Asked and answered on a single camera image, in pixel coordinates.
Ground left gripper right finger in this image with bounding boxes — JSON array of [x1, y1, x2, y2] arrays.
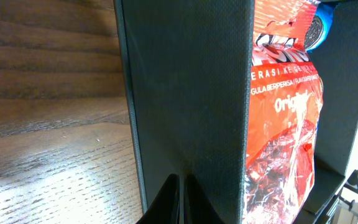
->
[[184, 175, 224, 224]]

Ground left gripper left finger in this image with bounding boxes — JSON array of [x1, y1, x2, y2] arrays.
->
[[136, 174, 180, 224]]

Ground red dried fruit bag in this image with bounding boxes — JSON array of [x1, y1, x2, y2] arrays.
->
[[242, 0, 323, 223]]

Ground black cardboard box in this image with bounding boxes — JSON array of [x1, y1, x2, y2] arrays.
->
[[114, 0, 358, 223]]

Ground blue Oreo cookie pack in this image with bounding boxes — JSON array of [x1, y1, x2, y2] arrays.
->
[[305, 3, 335, 53]]

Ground black stand in background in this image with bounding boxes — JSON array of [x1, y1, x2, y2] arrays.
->
[[337, 167, 358, 215]]

